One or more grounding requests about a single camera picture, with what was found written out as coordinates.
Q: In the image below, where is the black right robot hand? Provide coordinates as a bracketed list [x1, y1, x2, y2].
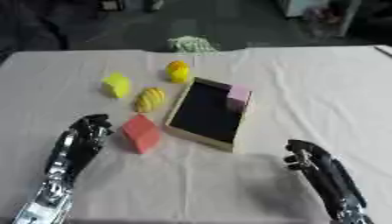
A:
[282, 139, 369, 221]

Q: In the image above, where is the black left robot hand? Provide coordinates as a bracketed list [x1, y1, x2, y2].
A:
[44, 114, 116, 182]

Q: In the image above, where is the tan box with black inside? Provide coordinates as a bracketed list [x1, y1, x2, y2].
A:
[164, 76, 255, 154]

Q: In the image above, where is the red block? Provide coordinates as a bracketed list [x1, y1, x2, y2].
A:
[119, 114, 163, 155]

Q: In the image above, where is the yellow block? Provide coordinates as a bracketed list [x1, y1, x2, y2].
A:
[99, 71, 132, 99]

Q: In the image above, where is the yellow striped toy fruit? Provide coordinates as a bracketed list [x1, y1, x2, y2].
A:
[133, 87, 167, 114]

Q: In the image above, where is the pink block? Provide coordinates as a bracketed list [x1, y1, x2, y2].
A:
[225, 84, 253, 114]

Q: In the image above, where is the yellow orange toy fruit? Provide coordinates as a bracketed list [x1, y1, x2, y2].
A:
[164, 59, 192, 84]

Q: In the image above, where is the green and white checked cloth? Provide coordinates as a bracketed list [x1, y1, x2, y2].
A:
[166, 35, 222, 54]

